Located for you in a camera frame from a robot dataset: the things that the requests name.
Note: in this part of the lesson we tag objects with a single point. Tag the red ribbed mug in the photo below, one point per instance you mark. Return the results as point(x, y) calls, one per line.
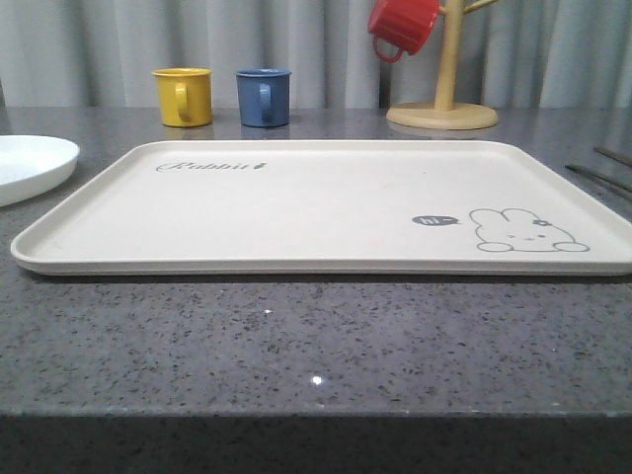
point(406, 24)

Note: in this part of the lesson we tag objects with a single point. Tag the blue enamel mug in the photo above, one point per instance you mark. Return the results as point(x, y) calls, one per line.
point(263, 96)

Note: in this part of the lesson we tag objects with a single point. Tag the wooden mug tree stand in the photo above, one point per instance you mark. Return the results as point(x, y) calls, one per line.
point(444, 112)

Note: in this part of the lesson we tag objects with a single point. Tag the silver metal fork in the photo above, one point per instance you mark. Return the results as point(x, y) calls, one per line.
point(602, 179)

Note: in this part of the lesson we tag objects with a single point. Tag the yellow enamel mug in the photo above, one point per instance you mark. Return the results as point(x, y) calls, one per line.
point(184, 95)

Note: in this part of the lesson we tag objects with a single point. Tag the grey curtain backdrop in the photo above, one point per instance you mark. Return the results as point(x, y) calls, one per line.
point(521, 54)

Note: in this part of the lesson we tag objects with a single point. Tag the cream rabbit serving tray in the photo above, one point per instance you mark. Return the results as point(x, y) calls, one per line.
point(327, 206)

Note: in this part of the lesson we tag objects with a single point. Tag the silver metal chopstick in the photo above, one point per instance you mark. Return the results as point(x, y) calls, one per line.
point(619, 157)

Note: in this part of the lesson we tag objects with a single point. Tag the white round plate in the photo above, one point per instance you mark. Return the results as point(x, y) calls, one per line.
point(34, 164)

